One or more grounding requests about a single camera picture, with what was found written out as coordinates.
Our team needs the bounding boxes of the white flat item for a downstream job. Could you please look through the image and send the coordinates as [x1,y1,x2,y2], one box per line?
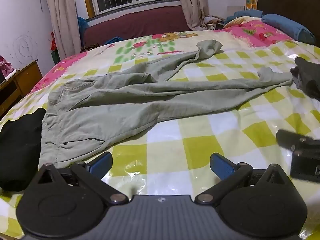
[4,68,20,80]

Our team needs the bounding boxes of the black folded garment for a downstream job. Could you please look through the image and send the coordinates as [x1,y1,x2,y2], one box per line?
[0,107,47,192]

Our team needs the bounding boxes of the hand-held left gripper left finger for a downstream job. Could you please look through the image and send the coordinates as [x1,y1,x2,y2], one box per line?
[37,152,129,205]

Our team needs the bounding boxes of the red and green bag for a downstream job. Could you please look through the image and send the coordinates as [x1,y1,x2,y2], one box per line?
[50,32,60,64]

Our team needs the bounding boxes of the blue plastic bag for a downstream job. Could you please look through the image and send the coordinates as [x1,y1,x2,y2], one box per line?
[77,16,89,34]

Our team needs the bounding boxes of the pink cloth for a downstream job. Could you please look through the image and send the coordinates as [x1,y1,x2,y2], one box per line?
[0,55,13,75]

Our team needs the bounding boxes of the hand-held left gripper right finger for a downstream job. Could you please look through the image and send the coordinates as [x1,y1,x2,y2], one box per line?
[194,152,288,205]

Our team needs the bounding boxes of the wooden desk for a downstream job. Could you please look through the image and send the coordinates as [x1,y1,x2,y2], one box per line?
[0,59,43,117]

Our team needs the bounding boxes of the blue folded cloth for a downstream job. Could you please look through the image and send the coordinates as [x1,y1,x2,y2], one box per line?
[233,9,264,19]

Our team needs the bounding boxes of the checkered printed bed sheet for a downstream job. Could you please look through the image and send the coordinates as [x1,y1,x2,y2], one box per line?
[0,20,320,240]

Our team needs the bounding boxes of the yellow printed quilt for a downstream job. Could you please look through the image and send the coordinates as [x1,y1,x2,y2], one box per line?
[223,16,253,28]

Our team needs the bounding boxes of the maroon covered window seat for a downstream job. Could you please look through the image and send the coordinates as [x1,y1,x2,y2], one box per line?
[81,5,189,47]

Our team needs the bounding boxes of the beige curtain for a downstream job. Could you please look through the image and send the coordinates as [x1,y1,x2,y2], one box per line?
[175,0,210,30]
[44,0,82,55]

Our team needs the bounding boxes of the grey-green pants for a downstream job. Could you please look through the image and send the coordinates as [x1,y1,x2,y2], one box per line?
[38,40,293,169]

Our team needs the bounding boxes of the blue pillow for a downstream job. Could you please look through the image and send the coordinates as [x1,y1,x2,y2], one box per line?
[261,13,316,45]

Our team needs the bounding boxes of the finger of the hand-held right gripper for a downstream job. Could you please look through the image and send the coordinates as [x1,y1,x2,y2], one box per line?
[276,129,313,152]

